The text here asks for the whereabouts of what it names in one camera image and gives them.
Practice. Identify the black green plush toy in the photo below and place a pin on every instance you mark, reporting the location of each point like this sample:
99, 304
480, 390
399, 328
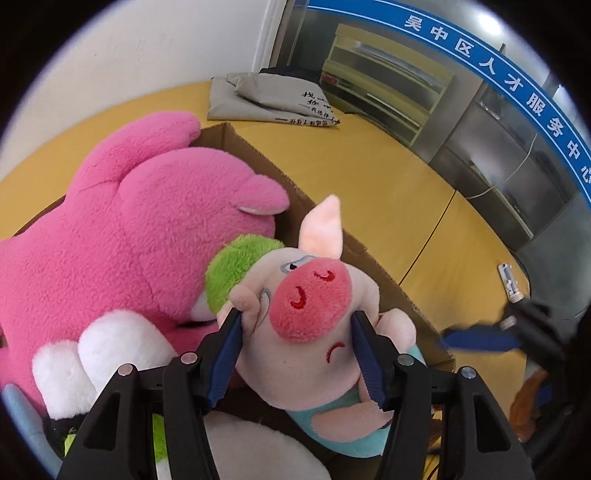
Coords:
57, 434

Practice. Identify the person's right hand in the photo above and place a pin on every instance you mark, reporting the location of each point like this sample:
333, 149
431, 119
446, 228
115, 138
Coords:
531, 406

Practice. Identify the brown cardboard box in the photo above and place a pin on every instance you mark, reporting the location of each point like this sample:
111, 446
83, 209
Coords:
369, 267

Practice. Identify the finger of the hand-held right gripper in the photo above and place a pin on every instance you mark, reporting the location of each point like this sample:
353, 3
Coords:
480, 339

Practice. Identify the white round plush toy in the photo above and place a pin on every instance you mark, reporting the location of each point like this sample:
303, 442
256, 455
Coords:
258, 452

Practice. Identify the blue banner strip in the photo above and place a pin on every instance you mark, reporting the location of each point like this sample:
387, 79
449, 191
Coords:
508, 69

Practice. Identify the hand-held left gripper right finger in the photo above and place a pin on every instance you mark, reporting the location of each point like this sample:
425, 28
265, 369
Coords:
369, 364

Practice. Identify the grey cloth bag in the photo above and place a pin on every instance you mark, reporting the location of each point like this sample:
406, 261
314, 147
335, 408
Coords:
258, 97

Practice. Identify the cream shelf rack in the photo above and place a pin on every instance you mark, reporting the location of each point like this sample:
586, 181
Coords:
383, 92

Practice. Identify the big pink plush toy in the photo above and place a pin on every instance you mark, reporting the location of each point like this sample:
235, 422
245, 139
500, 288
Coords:
115, 240

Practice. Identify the white plastic clip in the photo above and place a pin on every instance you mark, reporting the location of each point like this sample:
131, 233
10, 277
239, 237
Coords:
508, 277

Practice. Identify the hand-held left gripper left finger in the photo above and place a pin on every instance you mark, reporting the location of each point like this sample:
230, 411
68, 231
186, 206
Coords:
226, 360

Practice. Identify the light blue plush toy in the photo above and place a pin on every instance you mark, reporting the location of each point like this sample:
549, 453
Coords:
23, 424

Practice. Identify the pink pig plush toy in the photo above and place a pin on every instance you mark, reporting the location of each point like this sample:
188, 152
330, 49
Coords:
314, 295

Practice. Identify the wooden desktop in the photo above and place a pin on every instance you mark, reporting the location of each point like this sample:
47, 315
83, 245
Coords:
392, 184

